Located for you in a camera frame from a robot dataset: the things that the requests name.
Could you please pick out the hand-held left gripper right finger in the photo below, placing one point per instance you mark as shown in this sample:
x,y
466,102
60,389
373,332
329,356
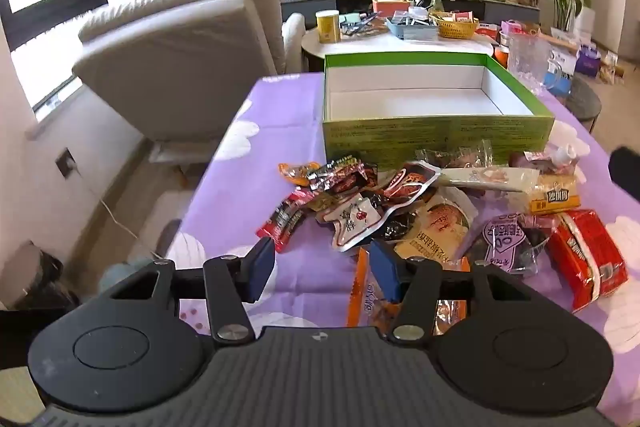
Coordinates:
x,y
384,271

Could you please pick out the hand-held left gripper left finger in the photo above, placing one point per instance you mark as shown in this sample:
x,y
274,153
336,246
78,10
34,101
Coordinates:
x,y
262,268

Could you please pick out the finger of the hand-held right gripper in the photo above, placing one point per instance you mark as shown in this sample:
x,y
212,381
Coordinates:
x,y
625,172

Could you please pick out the green cardboard box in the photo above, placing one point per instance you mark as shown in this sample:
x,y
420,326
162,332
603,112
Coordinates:
x,y
425,134

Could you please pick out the orange clear snack packet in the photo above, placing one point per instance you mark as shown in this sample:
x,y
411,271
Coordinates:
x,y
362,302

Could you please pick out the dark brown snack packet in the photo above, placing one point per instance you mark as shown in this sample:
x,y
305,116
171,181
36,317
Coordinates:
x,y
397,224

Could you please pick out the purple floral tablecloth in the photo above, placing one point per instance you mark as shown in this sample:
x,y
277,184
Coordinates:
x,y
310,287

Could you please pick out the red and black snack packet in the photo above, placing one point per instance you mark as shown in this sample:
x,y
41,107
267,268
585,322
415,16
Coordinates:
x,y
285,219

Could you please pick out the small pink clear snack packet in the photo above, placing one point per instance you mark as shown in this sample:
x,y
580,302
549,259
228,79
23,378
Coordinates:
x,y
562,157

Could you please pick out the beige round-print snack packet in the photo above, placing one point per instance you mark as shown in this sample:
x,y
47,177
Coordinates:
x,y
440,227

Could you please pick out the yellow snack packet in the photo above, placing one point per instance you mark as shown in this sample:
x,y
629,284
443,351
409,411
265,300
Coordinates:
x,y
555,197

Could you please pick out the dark round side table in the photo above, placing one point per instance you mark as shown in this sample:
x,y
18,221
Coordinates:
x,y
585,99

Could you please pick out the large red snack packet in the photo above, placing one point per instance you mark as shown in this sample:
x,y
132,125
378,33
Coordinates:
x,y
587,257

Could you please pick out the small orange snack packet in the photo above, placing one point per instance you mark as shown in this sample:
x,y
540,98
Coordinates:
x,y
299,173

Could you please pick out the shiny black snack packet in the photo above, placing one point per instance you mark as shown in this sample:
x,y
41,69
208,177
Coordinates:
x,y
345,177

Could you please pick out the purple gift bag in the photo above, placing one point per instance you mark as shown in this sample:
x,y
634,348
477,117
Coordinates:
x,y
587,62

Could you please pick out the purple and white snack packet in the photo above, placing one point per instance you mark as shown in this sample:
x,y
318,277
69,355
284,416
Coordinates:
x,y
502,239

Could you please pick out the long beige snack packet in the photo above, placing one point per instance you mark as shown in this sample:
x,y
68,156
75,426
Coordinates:
x,y
490,179

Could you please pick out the clear brown snack packet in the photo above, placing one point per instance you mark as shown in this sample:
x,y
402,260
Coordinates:
x,y
455,155

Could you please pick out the clear plastic bag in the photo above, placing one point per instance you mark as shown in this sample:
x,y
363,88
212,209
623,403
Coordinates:
x,y
527,57

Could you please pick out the tall leafy floor plant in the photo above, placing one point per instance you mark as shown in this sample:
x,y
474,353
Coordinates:
x,y
565,2

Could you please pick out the dark waste bin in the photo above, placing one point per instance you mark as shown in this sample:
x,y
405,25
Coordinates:
x,y
42,279

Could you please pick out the beige recliner sofa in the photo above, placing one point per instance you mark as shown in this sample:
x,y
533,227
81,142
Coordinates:
x,y
190,57

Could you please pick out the yellow wicker basket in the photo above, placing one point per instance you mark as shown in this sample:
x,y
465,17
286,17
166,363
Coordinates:
x,y
454,28

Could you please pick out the round white coffee table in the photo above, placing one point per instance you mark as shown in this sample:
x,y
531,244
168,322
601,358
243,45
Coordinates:
x,y
370,44

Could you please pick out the blue plastic tray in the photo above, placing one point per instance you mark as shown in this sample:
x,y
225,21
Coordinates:
x,y
412,29

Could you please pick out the yellow canister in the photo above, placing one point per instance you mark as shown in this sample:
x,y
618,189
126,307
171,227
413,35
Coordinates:
x,y
328,27

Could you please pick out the dark television stand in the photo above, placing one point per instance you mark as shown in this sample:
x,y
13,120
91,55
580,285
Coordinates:
x,y
320,4

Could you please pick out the wall power outlet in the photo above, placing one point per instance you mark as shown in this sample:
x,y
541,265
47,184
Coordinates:
x,y
65,162

